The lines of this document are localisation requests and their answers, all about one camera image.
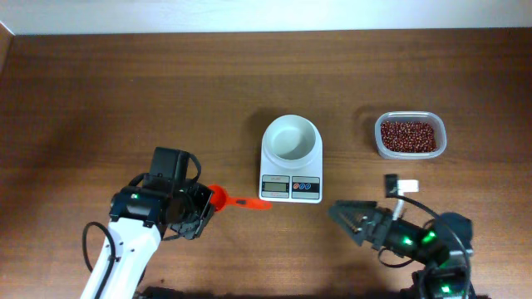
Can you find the red plastic measuring scoop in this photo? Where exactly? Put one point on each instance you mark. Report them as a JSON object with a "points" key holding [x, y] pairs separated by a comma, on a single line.
{"points": [[220, 198]]}

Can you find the white digital kitchen scale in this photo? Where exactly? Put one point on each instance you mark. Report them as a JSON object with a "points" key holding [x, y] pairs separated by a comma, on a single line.
{"points": [[298, 181]]}

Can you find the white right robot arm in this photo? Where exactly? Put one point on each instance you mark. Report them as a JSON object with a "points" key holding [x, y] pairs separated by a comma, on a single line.
{"points": [[452, 279]]}

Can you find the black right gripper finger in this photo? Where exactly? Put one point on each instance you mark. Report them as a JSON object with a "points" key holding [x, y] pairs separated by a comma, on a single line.
{"points": [[354, 208], [355, 221]]}

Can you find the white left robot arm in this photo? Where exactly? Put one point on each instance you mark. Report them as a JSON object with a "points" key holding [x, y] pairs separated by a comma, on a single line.
{"points": [[117, 255]]}

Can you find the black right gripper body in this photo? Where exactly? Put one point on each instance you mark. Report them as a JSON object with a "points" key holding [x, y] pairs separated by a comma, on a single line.
{"points": [[375, 224]]}

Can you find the red beans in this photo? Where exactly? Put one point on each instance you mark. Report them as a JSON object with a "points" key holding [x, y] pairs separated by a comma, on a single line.
{"points": [[408, 137]]}

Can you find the clear plastic bean container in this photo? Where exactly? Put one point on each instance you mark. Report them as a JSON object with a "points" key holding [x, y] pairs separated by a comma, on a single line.
{"points": [[403, 116]]}

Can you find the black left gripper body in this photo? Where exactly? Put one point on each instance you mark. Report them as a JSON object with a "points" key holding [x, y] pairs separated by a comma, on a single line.
{"points": [[194, 209]]}

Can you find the white round bowl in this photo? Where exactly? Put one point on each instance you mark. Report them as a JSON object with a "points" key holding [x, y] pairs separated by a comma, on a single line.
{"points": [[290, 137]]}

